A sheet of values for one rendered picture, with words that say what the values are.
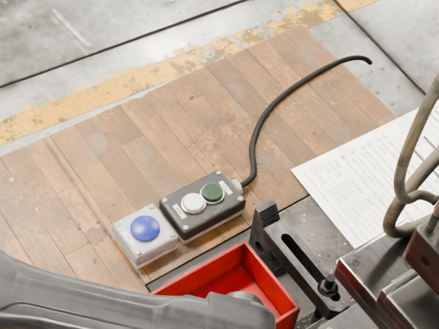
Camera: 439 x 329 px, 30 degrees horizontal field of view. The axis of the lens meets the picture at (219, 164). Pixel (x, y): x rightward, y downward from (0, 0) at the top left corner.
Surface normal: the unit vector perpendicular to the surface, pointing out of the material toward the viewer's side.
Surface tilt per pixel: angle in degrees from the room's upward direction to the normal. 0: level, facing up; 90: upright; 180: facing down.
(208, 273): 90
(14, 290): 13
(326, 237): 0
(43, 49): 0
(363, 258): 0
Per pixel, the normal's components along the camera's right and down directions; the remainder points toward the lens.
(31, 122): 0.07, -0.61
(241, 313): 0.29, -0.56
